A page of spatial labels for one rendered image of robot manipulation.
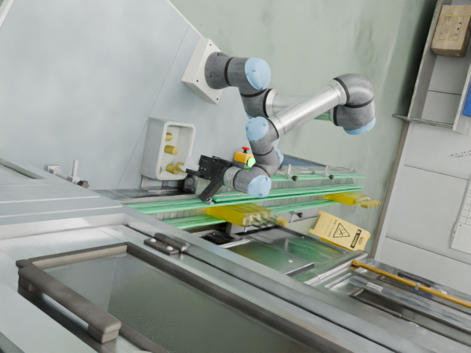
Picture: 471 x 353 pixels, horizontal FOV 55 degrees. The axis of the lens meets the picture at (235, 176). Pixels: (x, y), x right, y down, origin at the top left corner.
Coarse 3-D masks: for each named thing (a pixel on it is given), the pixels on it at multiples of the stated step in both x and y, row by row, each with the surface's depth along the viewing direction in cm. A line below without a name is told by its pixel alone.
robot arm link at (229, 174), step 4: (228, 168) 153; (232, 168) 152; (236, 168) 152; (228, 172) 151; (232, 172) 151; (224, 176) 152; (228, 176) 151; (232, 176) 150; (224, 180) 152; (228, 180) 151; (232, 180) 150; (224, 184) 153; (228, 184) 152; (232, 184) 150; (232, 188) 153
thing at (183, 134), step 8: (168, 128) 175; (176, 128) 179; (184, 128) 179; (192, 128) 177; (176, 136) 180; (184, 136) 179; (192, 136) 177; (176, 144) 181; (184, 144) 179; (192, 144) 178; (160, 152) 165; (184, 152) 180; (160, 160) 166; (168, 160) 180; (176, 160) 182; (184, 160) 180; (160, 176) 168; (168, 176) 172; (176, 176) 176; (184, 176) 179
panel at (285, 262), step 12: (228, 240) 191; (240, 240) 194; (252, 240) 200; (240, 252) 180; (252, 252) 184; (264, 252) 186; (276, 252) 190; (288, 252) 191; (264, 264) 172; (276, 264) 175; (288, 264) 178; (300, 264) 179; (312, 264) 184
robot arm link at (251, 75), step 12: (240, 60) 172; (252, 60) 170; (228, 72) 174; (240, 72) 171; (252, 72) 168; (264, 72) 172; (240, 84) 174; (252, 84) 170; (264, 84) 173; (252, 96) 176
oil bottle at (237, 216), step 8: (208, 208) 189; (216, 208) 187; (224, 208) 184; (232, 208) 185; (216, 216) 187; (224, 216) 185; (232, 216) 182; (240, 216) 180; (248, 216) 179; (240, 224) 180; (248, 224) 180
